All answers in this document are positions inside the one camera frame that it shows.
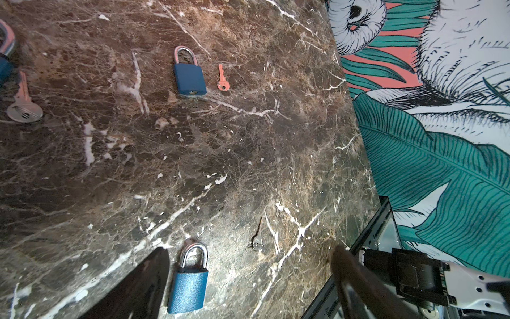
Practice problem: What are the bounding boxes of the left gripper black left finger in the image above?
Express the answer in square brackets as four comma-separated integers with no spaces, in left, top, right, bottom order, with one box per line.
[81,247,170,318]

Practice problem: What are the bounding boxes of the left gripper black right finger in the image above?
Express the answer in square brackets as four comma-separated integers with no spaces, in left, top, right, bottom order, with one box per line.
[330,245,418,318]

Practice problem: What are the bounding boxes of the blue padlock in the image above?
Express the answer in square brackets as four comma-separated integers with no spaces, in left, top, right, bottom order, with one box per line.
[173,45,207,97]
[0,20,17,85]
[167,242,209,314]

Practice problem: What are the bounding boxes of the silver key with ring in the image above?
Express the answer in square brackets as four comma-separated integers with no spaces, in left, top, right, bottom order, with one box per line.
[248,217,263,251]

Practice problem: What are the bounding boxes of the blue padlock front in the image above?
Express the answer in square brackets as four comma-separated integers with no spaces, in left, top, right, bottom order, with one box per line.
[173,45,207,97]

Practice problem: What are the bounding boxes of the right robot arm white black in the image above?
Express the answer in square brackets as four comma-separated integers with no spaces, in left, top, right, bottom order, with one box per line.
[358,248,509,318]

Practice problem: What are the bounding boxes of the silver key near padlock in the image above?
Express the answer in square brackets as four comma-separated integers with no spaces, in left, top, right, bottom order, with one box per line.
[6,71,44,123]

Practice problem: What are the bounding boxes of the small silver key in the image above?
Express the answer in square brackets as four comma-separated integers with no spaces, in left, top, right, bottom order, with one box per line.
[217,64,231,92]

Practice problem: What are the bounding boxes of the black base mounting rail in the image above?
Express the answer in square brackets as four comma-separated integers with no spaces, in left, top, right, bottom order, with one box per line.
[302,196,413,318]

